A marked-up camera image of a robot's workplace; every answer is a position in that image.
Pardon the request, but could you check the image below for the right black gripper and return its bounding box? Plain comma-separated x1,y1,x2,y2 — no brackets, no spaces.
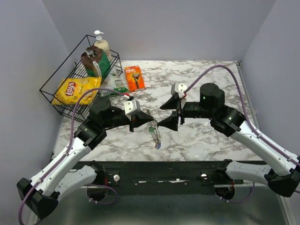
157,95,214,131

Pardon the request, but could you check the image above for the key with green tag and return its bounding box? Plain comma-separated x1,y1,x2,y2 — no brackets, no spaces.
148,126,157,134

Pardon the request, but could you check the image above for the round metal keyring disc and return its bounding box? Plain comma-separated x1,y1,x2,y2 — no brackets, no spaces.
148,118,161,150

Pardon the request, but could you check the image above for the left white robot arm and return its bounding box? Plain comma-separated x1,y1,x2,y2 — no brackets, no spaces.
16,96,154,220

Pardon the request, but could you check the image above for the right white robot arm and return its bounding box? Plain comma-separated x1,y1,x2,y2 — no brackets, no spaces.
158,82,300,197

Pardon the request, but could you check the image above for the key with blue tag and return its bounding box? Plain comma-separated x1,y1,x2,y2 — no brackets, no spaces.
156,143,161,150

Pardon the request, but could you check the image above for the orange Gillette razor box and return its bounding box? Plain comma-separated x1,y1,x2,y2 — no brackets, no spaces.
125,66,145,92

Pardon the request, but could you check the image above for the white and green packet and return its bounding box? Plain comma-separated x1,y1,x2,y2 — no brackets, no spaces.
100,69,128,93

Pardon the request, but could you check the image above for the brown and green bag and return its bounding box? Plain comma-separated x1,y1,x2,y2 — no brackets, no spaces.
81,46,111,77

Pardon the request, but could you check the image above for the yellow Lays chips bag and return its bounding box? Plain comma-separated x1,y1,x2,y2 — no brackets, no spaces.
52,77,102,105

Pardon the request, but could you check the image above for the cream pump lotion bottle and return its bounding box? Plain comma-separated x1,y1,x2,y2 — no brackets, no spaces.
94,30,112,62

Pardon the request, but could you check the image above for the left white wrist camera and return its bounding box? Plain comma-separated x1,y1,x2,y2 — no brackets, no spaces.
124,99,141,116

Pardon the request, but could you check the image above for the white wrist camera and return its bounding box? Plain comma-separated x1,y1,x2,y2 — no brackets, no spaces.
171,82,188,98
124,99,141,116

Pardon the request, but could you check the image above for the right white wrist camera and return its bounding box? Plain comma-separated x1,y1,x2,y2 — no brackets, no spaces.
171,82,188,98

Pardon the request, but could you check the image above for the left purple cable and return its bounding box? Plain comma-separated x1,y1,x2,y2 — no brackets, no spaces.
18,88,131,225

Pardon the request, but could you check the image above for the purple cable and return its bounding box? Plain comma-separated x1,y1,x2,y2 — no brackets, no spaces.
18,88,131,225
185,64,300,194

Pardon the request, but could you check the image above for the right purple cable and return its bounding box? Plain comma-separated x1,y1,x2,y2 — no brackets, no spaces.
185,64,300,194

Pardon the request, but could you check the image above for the black wire rack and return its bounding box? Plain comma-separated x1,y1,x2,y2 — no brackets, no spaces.
39,35,123,122

